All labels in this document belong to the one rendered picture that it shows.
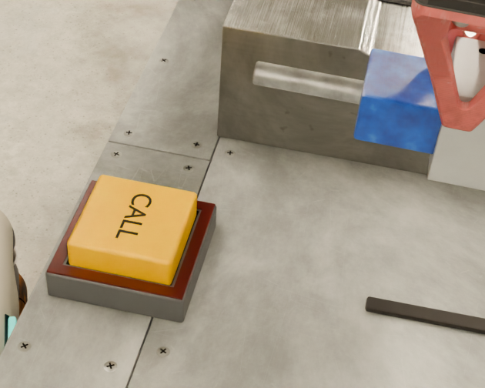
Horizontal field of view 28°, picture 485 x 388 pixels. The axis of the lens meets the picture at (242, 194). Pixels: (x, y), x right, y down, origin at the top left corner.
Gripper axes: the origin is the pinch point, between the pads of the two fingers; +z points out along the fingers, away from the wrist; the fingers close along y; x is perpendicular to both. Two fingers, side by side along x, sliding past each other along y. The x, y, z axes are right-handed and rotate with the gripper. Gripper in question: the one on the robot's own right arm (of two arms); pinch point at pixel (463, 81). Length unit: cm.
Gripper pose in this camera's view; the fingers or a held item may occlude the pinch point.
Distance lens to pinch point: 48.3
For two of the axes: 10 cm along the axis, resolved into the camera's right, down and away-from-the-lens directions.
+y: 2.2, -6.6, 7.2
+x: -9.7, -2.1, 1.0
